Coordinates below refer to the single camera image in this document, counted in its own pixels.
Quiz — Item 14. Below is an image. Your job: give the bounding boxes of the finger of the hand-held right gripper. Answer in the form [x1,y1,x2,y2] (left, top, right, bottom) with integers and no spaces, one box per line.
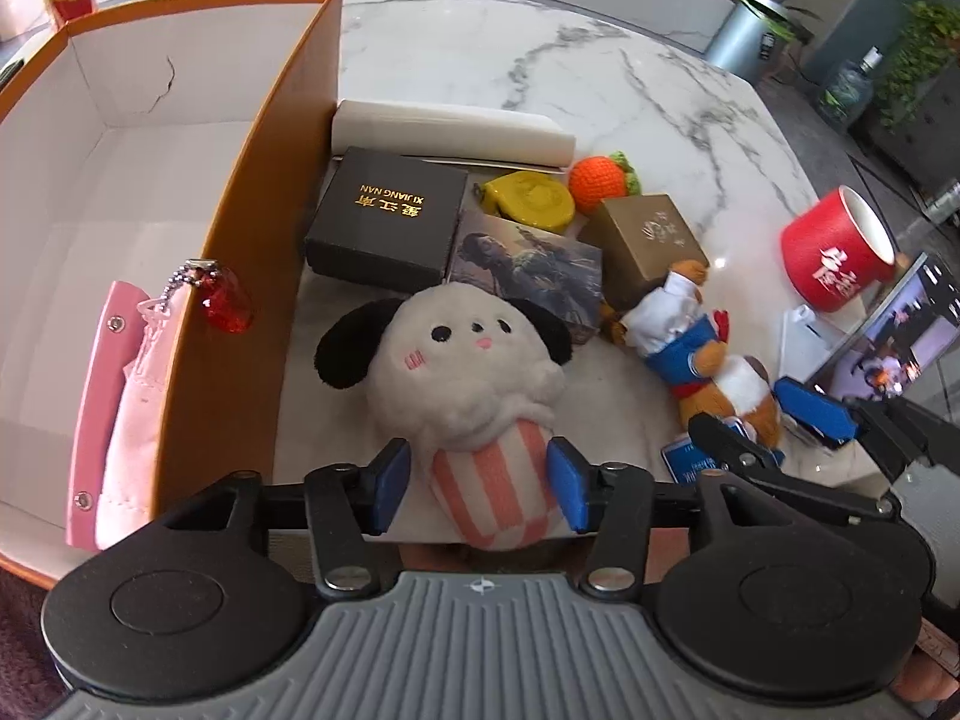
[688,412,901,524]
[774,377,960,477]

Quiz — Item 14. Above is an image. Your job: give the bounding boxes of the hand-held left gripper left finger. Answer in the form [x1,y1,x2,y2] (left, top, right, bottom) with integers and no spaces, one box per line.
[161,437,413,599]

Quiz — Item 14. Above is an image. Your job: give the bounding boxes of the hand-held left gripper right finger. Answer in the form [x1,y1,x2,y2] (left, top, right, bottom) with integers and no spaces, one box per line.
[546,436,802,595]

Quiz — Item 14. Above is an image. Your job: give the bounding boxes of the white plush dog toy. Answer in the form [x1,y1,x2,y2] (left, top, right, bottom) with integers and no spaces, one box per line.
[315,281,571,552]

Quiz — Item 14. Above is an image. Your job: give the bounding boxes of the bear plush toy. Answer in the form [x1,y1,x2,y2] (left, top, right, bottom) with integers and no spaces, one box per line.
[600,259,788,462]

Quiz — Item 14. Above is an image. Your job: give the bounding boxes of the gold gift box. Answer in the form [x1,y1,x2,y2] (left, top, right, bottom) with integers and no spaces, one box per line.
[577,193,710,312]

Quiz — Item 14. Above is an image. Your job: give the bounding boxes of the orange cardboard box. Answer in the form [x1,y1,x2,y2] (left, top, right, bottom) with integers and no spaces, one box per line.
[0,0,346,586]

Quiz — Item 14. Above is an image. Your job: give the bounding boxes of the long white box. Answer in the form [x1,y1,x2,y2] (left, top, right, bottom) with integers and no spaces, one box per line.
[332,99,577,170]

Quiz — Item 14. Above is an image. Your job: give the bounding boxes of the blue card pack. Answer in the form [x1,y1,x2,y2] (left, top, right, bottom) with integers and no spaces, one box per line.
[660,439,725,485]

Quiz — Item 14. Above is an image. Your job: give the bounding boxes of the grey tablet stand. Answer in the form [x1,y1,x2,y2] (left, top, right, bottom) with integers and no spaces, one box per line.
[776,305,845,383]

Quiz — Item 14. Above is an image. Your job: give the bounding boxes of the tablet screen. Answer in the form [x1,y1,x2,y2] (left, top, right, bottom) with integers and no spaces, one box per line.
[806,251,953,402]

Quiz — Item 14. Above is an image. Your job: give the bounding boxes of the red cup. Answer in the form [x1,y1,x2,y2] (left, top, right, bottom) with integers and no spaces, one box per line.
[780,185,899,314]

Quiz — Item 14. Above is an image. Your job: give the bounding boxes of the printed picture box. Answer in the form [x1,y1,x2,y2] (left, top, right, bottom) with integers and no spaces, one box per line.
[446,208,605,346]

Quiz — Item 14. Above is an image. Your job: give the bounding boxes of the pink fabric pouch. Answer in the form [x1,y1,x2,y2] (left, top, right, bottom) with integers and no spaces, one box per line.
[66,279,188,550]

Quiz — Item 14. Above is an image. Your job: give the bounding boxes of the black gift box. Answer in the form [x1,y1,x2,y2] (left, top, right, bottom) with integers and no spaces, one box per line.
[304,146,470,293]

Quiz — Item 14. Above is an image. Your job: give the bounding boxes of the yellow tape measure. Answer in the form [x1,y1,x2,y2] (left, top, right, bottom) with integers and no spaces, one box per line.
[476,171,577,230]

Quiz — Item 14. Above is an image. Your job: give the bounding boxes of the orange crochet ball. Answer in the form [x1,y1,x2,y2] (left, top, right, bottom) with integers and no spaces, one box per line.
[568,150,644,215]

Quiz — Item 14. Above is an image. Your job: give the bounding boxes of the large water bottle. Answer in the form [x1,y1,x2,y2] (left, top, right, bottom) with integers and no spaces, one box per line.
[816,49,886,132]

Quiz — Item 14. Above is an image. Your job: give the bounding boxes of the grey trash bin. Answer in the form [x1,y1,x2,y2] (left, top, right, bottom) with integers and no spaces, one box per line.
[705,0,796,83]

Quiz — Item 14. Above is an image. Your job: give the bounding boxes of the red gem keychain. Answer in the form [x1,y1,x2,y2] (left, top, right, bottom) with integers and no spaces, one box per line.
[139,259,256,335]

